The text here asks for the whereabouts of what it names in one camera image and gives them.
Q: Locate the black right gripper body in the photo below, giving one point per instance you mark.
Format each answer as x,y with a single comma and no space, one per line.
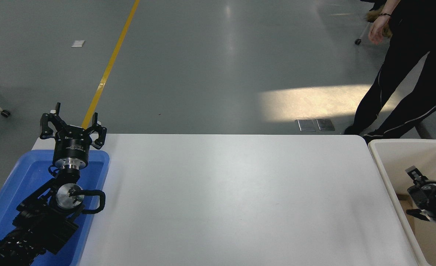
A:
428,199

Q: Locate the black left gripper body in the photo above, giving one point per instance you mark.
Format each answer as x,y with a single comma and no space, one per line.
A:
72,146

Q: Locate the person's hand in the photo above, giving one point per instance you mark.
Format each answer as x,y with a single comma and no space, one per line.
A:
378,29

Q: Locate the large pale bin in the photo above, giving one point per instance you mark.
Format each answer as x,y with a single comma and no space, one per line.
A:
395,162

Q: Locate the blue plastic tray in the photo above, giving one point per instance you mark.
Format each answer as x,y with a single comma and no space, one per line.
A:
26,173

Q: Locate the yellow floor tape line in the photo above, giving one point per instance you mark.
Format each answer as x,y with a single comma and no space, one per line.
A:
110,62

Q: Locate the metal floor plate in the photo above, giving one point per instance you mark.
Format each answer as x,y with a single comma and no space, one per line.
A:
325,124
306,125

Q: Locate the person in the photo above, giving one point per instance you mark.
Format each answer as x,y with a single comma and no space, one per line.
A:
413,48

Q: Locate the white chair leg with caster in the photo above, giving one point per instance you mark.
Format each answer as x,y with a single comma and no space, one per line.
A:
359,40

